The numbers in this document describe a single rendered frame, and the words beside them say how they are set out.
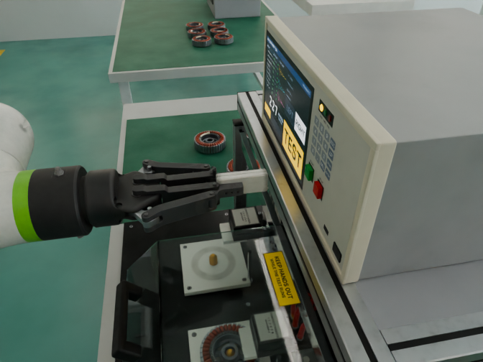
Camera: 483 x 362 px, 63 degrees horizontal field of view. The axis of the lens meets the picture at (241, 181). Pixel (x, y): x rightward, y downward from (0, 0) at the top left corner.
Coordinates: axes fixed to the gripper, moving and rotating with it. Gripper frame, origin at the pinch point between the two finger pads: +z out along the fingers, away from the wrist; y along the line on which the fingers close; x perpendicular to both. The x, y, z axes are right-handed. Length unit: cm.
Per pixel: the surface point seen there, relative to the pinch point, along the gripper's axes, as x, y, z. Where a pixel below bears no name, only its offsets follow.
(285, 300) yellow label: -11.3, 12.0, 3.8
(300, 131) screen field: 3.8, -5.7, 9.9
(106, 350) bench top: -43, -4, -27
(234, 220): -25.9, -19.5, 2.3
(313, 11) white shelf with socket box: 0, -81, 38
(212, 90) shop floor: -120, -288, 28
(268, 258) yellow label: -11.3, 4.5, 3.2
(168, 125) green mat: -44, -96, -11
